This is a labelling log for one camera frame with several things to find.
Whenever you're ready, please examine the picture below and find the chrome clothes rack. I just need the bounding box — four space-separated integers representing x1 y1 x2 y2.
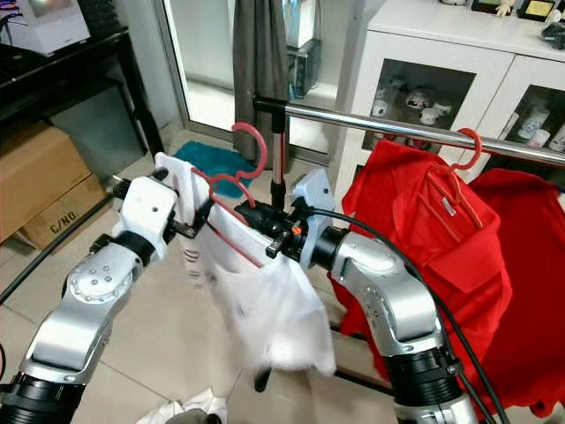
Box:
252 95 565 398

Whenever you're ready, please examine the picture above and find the bright red shirt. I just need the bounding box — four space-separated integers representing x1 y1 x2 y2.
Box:
328 140 515 372

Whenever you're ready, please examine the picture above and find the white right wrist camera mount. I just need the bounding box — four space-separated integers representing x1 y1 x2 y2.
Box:
290 168 337 270

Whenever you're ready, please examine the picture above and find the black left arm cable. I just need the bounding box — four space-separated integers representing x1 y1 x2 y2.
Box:
0 199 129 306

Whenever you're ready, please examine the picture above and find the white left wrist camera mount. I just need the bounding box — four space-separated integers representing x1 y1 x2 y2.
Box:
115 175 179 245

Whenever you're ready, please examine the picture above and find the grey box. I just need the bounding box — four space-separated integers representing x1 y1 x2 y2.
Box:
49 87 142 178

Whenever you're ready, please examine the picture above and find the black table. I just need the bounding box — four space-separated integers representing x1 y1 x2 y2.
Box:
0 26 164 157

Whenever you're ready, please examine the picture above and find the teal floor mat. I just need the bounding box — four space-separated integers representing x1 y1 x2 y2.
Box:
172 141 263 201

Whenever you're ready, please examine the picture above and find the dark red garment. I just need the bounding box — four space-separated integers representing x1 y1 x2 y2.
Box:
468 168 565 418

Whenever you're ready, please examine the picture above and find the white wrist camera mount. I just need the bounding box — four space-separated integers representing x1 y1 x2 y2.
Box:
290 168 337 270
115 175 179 245

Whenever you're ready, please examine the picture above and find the white shirt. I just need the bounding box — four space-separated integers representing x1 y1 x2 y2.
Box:
154 152 338 374

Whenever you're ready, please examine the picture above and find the white appliance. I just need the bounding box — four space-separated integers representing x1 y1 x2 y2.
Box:
0 0 91 56

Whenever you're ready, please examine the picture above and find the large plain cardboard box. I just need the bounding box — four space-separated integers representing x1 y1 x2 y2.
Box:
0 119 94 239

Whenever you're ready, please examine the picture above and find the white glass-door cabinet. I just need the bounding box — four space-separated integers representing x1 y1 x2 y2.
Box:
344 0 565 178

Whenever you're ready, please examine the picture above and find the white crumpled cloth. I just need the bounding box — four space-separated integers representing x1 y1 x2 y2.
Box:
141 389 230 424

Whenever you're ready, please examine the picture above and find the grey curtain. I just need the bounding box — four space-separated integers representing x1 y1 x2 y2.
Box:
232 0 290 162

